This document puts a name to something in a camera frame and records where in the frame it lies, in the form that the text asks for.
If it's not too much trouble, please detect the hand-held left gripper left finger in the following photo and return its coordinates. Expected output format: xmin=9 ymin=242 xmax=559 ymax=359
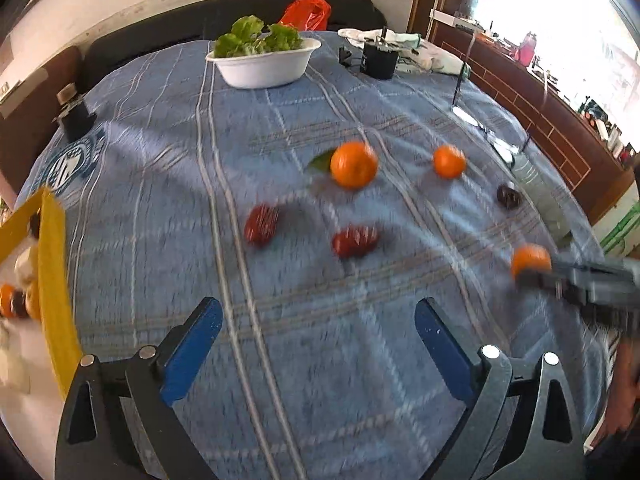
xmin=54 ymin=296 xmax=224 ymax=480

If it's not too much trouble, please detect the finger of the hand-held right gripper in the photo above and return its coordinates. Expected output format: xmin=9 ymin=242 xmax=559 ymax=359
xmin=547 ymin=256 xmax=626 ymax=275
xmin=517 ymin=267 xmax=583 ymax=306

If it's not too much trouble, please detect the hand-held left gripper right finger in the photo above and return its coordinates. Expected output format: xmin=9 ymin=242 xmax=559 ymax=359
xmin=414 ymin=296 xmax=586 ymax=480

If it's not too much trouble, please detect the red date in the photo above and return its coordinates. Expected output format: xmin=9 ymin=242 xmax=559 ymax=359
xmin=332 ymin=226 xmax=379 ymax=259
xmin=243 ymin=203 xmax=279 ymax=247

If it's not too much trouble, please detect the yellow taped cardboard box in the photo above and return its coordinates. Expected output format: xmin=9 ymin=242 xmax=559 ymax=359
xmin=0 ymin=187 xmax=83 ymax=411

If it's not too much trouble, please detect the orange mandarin with leaf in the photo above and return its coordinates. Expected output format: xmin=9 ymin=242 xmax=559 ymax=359
xmin=307 ymin=141 xmax=379 ymax=191

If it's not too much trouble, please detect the person's right hand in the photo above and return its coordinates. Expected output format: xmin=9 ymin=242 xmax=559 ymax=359
xmin=597 ymin=330 xmax=640 ymax=453

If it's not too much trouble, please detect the clear plastic bottle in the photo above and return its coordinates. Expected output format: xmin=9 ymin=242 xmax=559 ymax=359
xmin=512 ymin=152 xmax=573 ymax=241

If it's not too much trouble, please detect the blue checked tablecloth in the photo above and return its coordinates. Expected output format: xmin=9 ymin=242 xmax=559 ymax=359
xmin=0 ymin=30 xmax=621 ymax=480

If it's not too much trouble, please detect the brown wooden cabinet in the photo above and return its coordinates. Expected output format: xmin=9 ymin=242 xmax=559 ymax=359
xmin=430 ymin=7 xmax=638 ymax=223

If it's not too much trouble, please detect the pink bottle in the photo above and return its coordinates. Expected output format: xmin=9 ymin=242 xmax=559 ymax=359
xmin=515 ymin=31 xmax=537 ymax=67

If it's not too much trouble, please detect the white cloth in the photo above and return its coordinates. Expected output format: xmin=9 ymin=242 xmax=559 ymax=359
xmin=337 ymin=27 xmax=466 ymax=75

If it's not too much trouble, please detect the black jar with cork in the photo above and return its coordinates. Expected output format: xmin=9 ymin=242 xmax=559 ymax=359
xmin=52 ymin=85 xmax=97 ymax=142

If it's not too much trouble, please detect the black cup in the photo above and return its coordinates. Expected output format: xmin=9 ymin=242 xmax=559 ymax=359
xmin=361 ymin=27 xmax=399 ymax=80

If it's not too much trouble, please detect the white bowl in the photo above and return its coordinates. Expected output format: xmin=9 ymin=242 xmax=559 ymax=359
xmin=206 ymin=37 xmax=322 ymax=89

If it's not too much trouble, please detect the green lettuce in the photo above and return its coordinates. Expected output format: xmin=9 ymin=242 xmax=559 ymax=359
xmin=214 ymin=16 xmax=304 ymax=58

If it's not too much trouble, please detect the black sofa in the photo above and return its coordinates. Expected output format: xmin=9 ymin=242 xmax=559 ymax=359
xmin=82 ymin=0 xmax=388 ymax=68

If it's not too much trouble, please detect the red plastic bag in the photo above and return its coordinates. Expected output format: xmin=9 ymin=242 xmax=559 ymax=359
xmin=278 ymin=0 xmax=332 ymax=32

